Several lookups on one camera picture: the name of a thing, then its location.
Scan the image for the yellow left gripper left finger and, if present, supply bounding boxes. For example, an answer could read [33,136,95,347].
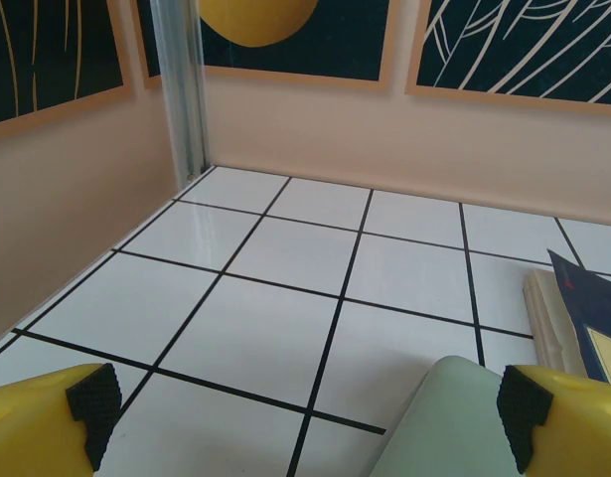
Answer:
[0,363,123,477]

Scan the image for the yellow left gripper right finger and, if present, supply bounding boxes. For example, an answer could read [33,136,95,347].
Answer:
[497,364,611,477]

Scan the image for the cream coloured book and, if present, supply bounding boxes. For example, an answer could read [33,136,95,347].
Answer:
[523,267,590,372]

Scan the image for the navy blue notebook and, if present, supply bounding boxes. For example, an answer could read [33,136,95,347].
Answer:
[546,247,611,389]

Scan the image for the mint green hard case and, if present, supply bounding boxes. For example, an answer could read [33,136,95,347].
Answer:
[369,354,530,477]

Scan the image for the dark panel with leaf outlines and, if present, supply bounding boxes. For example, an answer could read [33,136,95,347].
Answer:
[403,0,611,119]

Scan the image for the dark panel with gold oval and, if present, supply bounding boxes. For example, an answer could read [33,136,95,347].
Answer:
[133,0,403,94]

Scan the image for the aluminium corner post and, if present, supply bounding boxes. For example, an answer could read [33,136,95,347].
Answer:
[150,0,212,189]

